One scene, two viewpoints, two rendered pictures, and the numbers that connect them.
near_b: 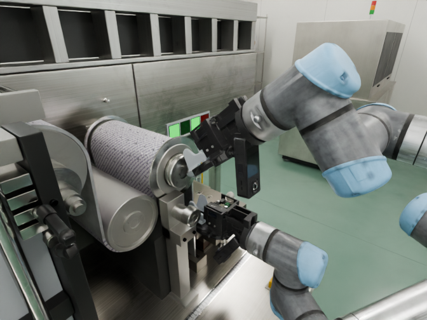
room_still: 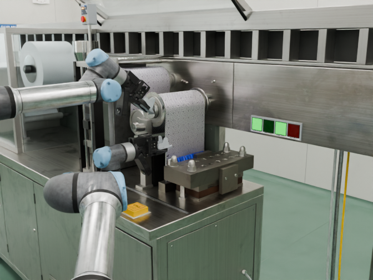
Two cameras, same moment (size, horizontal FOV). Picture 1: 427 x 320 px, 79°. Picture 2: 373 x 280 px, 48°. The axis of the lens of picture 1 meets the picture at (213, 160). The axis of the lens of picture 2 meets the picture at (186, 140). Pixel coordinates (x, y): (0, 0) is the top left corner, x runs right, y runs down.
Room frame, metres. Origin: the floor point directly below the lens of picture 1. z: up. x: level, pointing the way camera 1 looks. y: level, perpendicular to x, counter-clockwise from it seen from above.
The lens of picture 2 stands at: (0.88, -1.62, 1.54)
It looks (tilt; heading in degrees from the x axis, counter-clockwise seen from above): 14 degrees down; 98
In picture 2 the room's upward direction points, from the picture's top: straight up
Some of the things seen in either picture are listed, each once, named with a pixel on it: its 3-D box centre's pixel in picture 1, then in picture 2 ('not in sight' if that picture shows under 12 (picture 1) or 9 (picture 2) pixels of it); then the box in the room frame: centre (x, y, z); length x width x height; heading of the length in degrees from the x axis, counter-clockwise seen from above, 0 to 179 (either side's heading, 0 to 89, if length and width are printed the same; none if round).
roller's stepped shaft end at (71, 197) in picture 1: (68, 200); not in sight; (0.26, 0.18, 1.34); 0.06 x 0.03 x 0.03; 52
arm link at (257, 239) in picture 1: (260, 240); (126, 151); (0.43, -0.10, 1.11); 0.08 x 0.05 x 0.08; 141
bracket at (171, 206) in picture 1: (181, 253); (142, 154); (0.46, 0.08, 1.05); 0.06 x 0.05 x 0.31; 52
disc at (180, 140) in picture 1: (176, 169); (154, 109); (0.51, 0.08, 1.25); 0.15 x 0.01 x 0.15; 142
